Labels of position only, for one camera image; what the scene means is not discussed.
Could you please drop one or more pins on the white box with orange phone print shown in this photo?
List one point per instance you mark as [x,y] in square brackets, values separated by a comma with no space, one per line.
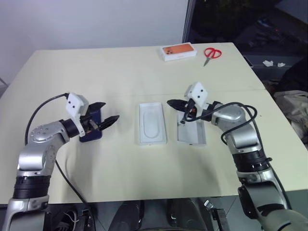
[178,51]

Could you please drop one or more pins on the crumpled white tissue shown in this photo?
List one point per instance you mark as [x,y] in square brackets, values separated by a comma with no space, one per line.
[280,64]
[267,63]

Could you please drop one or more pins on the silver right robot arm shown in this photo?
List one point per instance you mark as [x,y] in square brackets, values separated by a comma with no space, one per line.
[243,137]

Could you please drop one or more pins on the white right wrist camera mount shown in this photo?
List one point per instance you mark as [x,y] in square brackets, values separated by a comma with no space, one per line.
[198,92]

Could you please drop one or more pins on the silver metal clip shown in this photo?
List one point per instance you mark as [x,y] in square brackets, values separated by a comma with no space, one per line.
[209,205]

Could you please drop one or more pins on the black metal bar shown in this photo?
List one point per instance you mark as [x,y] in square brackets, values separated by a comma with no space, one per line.
[220,220]

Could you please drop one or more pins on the white phone box base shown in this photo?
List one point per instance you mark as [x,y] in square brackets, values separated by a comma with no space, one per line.
[151,125]

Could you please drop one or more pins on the dark blue phone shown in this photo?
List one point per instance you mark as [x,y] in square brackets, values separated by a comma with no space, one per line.
[92,137]

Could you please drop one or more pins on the grey window frame post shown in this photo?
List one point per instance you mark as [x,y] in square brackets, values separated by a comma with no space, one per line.
[188,19]

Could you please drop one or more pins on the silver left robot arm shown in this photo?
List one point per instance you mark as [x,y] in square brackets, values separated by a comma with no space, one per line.
[36,149]

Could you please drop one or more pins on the white phone box lid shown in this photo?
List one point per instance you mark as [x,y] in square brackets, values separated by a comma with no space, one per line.
[190,133]

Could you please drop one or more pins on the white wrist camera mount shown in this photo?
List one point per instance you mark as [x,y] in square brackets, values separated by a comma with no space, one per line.
[74,102]
[198,92]

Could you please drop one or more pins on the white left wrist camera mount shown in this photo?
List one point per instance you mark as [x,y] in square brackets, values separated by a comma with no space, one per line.
[74,102]

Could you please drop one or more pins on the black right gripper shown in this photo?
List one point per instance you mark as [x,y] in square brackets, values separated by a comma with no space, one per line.
[201,113]

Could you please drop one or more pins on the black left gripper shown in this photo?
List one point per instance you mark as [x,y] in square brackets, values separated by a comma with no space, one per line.
[90,124]

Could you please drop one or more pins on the dark rounded shape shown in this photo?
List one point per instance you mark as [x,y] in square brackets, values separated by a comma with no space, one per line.
[127,216]
[185,216]

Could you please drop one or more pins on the beige cloth bag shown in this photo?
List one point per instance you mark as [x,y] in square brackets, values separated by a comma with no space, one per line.
[291,108]

